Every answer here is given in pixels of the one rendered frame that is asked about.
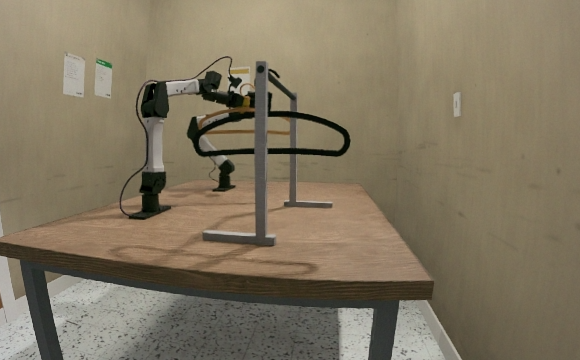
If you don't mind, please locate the black clothes hanger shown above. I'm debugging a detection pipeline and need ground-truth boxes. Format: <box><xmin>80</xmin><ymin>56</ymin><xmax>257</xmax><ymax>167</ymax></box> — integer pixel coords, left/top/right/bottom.
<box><xmin>193</xmin><ymin>92</ymin><xmax>351</xmax><ymax>157</ymax></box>

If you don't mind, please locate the grey metal hanger rack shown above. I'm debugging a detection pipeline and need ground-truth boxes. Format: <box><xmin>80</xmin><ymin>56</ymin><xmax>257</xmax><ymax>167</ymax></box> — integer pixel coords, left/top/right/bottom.
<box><xmin>202</xmin><ymin>61</ymin><xmax>333</xmax><ymax>246</ymax></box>

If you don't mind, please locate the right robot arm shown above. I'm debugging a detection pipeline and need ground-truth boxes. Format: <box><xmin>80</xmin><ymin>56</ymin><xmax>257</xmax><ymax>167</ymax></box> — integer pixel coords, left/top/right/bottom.
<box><xmin>128</xmin><ymin>70</ymin><xmax>222</xmax><ymax>220</ymax></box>

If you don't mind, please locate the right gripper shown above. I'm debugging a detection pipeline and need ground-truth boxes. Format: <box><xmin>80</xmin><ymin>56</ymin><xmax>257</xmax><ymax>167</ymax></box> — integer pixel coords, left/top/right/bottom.
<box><xmin>216</xmin><ymin>90</ymin><xmax>250</xmax><ymax>109</ymax></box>

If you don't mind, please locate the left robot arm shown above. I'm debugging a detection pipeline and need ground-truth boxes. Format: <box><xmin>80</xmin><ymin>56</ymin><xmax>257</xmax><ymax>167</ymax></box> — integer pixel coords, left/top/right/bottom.
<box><xmin>187</xmin><ymin>91</ymin><xmax>255</xmax><ymax>192</ymax></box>

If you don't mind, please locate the orange wire hanger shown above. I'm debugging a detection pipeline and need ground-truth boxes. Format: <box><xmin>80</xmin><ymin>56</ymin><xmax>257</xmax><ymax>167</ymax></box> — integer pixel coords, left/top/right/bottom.
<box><xmin>198</xmin><ymin>83</ymin><xmax>290</xmax><ymax>135</ymax></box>

